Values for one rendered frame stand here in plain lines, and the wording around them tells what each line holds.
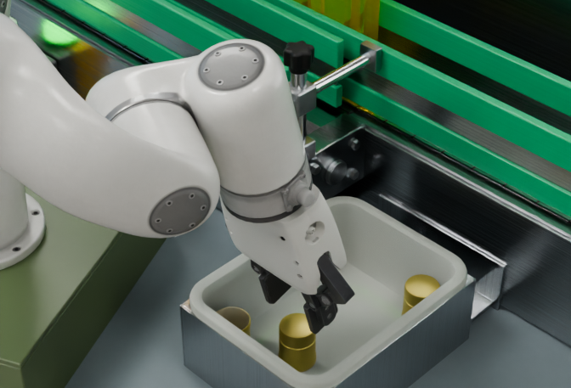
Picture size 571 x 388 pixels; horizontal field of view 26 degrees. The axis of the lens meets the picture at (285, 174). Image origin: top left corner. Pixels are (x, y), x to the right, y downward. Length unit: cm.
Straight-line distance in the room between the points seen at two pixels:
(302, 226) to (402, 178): 30
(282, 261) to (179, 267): 30
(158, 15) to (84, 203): 52
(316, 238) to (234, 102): 17
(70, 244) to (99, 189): 38
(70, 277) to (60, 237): 6
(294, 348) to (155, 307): 18
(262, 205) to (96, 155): 19
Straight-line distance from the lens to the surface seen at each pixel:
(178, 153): 84
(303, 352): 114
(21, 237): 120
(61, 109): 81
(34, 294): 115
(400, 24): 131
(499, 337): 123
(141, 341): 122
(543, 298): 122
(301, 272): 101
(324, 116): 128
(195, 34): 129
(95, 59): 143
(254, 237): 102
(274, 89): 89
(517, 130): 116
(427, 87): 121
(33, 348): 111
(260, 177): 93
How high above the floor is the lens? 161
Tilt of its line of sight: 37 degrees down
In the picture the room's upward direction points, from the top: straight up
